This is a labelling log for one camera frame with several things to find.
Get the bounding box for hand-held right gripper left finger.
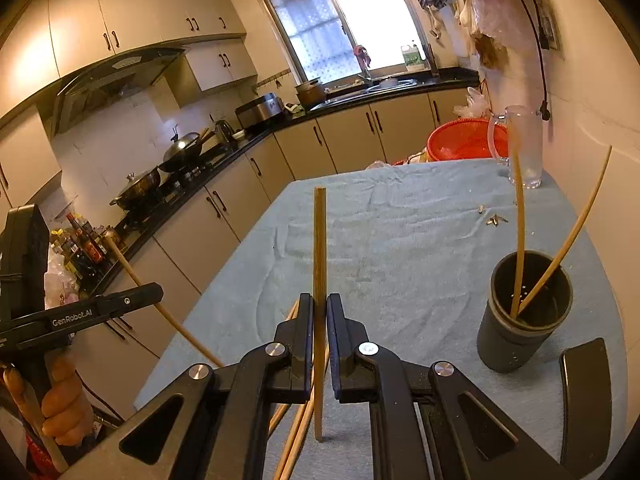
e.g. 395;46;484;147
67;292;316;480

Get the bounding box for sink faucet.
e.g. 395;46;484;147
352;45;375;87

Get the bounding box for scattered seed shells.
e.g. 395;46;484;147
477;204;508;227

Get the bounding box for wooden chopstick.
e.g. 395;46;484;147
519;145;613;312
509;127;527;317
268;300;301;435
102;235;225;370
313;187;328;442
272;350;331;480

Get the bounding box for person's left hand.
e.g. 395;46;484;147
2;355;96;448

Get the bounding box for gas stove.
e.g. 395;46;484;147
120;152;236;231

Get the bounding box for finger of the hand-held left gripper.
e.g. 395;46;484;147
47;282;165;350

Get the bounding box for steel kettle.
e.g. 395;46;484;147
214;119;236;147

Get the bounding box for black wall cable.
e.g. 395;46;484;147
512;0;551;121

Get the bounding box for blue-grey table cloth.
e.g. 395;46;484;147
134;157;628;480

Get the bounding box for black kitchen countertop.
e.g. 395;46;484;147
75;65;481;301

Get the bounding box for dark cylindrical chopstick holder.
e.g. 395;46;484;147
476;251;573;374

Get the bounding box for steel pot with glass lid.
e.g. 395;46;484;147
109;169;163;211

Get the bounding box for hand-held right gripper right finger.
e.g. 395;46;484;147
325;292;576;480

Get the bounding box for steel rice cooker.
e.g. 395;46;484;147
235;92;285;130

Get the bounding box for brown clay pot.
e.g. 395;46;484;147
294;78;328;108

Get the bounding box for red plastic colander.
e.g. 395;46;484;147
426;117;511;163

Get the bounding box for steel kitchen sink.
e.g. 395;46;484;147
325;76;418;102

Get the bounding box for black wok with lid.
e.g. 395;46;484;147
159;132;213;173

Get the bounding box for kitchen window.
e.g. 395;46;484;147
242;0;436;86

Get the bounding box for plastic bag behind table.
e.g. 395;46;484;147
365;147;431;170

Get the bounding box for black range hood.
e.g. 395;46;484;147
50;47;188;136

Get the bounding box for clear glass mug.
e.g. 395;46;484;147
487;105;544;190

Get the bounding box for white crumpled plastic bag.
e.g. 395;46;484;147
452;86;493;120

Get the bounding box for cream upper cabinets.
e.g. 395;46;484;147
0;0;258;196

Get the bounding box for black flat plastic piece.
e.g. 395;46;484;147
559;337;615;463

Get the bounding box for white pink plastic bag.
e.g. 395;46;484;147
44;255;83;311

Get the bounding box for wall socket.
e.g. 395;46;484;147
537;2;561;51

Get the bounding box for row of sauce bottles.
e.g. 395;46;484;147
50;212;126;286

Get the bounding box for green white detergent bottle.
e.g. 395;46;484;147
401;40;425;72

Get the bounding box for hanging plastic bags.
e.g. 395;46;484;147
420;0;531;68

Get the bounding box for cream lower cabinets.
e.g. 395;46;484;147
65;87;486;411

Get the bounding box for cream cabinets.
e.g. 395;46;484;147
65;87;486;411
0;0;258;196

